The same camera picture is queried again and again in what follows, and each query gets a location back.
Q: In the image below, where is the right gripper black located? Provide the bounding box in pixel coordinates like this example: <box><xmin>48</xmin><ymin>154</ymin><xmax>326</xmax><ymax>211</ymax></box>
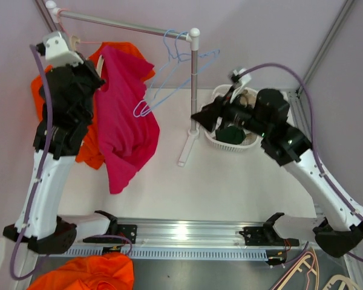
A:
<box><xmin>191</xmin><ymin>86</ymin><xmax>270</xmax><ymax>138</ymax></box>

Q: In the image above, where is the green and white t shirt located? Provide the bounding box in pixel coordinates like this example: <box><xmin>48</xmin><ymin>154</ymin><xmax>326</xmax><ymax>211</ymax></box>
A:
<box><xmin>215</xmin><ymin>126</ymin><xmax>246</xmax><ymax>145</ymax></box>

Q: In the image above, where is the beige t shirt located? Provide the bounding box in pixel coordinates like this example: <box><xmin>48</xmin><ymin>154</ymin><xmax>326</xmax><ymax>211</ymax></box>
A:
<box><xmin>236</xmin><ymin>89</ymin><xmax>257</xmax><ymax>107</ymax></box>

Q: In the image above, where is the beige wooden hanger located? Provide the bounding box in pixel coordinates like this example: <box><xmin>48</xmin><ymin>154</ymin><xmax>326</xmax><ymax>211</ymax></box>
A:
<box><xmin>68</xmin><ymin>35</ymin><xmax>104</xmax><ymax>77</ymax></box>

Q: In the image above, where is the light blue wire hanger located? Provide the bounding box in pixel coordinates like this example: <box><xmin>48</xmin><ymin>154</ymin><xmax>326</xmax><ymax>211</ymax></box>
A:
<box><xmin>132</xmin><ymin>28</ymin><xmax>182</xmax><ymax>118</ymax></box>
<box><xmin>174</xmin><ymin>28</ymin><xmax>220</xmax><ymax>75</ymax></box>

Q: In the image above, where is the magenta t shirt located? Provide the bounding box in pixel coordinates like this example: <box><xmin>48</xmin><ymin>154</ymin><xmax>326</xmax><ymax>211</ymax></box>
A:
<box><xmin>94</xmin><ymin>45</ymin><xmax>160</xmax><ymax>195</ymax></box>

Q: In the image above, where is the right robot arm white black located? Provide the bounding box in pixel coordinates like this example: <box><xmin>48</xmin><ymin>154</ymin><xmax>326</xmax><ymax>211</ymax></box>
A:
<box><xmin>191</xmin><ymin>88</ymin><xmax>363</xmax><ymax>257</ymax></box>

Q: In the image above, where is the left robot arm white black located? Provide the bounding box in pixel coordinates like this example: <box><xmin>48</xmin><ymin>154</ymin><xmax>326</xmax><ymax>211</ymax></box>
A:
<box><xmin>3</xmin><ymin>60</ymin><xmax>118</xmax><ymax>255</ymax></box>

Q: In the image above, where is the orange t shirt on hanger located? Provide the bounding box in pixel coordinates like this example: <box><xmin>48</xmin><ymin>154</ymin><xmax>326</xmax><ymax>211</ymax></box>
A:
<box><xmin>30</xmin><ymin>42</ymin><xmax>145</xmax><ymax>170</ymax></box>

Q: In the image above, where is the pink hanger on floor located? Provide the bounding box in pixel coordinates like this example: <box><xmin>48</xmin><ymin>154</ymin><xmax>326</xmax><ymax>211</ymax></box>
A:
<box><xmin>271</xmin><ymin>248</ymin><xmax>320</xmax><ymax>289</ymax></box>

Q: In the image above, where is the beige hanger on floor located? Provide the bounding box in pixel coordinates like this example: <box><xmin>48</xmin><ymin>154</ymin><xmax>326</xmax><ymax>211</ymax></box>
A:
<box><xmin>323</xmin><ymin>274</ymin><xmax>362</xmax><ymax>290</ymax></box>

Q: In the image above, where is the white perforated plastic basket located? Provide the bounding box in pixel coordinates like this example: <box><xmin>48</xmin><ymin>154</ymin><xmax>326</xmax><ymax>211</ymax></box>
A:
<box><xmin>204</xmin><ymin>85</ymin><xmax>262</xmax><ymax>153</ymax></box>

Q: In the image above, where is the metal clothes rack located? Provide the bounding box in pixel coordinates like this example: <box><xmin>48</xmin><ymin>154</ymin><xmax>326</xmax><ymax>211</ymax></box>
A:
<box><xmin>44</xmin><ymin>1</ymin><xmax>200</xmax><ymax>167</ymax></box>

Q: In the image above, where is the orange cloth pile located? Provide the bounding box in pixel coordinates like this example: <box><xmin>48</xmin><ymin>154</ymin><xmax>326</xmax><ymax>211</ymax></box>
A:
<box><xmin>28</xmin><ymin>253</ymin><xmax>134</xmax><ymax>289</ymax></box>

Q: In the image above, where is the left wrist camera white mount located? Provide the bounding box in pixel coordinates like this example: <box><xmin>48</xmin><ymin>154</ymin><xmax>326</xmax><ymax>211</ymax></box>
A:
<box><xmin>36</xmin><ymin>31</ymin><xmax>84</xmax><ymax>68</ymax></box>

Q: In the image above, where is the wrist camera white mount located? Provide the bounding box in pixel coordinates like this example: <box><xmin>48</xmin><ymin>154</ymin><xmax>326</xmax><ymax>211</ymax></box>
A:
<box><xmin>229</xmin><ymin>68</ymin><xmax>252</xmax><ymax>102</ymax></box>
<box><xmin>36</xmin><ymin>31</ymin><xmax>84</xmax><ymax>68</ymax></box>

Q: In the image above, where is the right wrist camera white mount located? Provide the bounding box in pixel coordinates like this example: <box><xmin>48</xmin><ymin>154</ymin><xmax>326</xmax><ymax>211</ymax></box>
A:
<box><xmin>229</xmin><ymin>68</ymin><xmax>252</xmax><ymax>102</ymax></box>

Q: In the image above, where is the pink wire hanger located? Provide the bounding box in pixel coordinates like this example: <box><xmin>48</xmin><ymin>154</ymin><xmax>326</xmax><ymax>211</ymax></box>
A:
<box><xmin>56</xmin><ymin>8</ymin><xmax>101</xmax><ymax>49</ymax></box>

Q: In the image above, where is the aluminium rail frame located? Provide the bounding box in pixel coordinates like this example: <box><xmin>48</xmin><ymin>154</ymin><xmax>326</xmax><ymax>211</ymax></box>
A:
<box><xmin>57</xmin><ymin>214</ymin><xmax>327</xmax><ymax>245</ymax></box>

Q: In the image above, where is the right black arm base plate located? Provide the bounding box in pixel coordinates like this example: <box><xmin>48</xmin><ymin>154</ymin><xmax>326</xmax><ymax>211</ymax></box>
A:
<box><xmin>238</xmin><ymin>226</ymin><xmax>299</xmax><ymax>247</ymax></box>

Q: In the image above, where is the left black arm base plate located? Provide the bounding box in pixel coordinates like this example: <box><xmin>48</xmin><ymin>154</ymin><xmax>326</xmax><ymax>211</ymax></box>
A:
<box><xmin>83</xmin><ymin>224</ymin><xmax>137</xmax><ymax>244</ymax></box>

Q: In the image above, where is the slotted grey cable duct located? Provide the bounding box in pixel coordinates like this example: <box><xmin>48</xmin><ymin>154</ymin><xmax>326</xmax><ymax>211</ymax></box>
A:
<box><xmin>49</xmin><ymin>245</ymin><xmax>284</xmax><ymax>262</ymax></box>

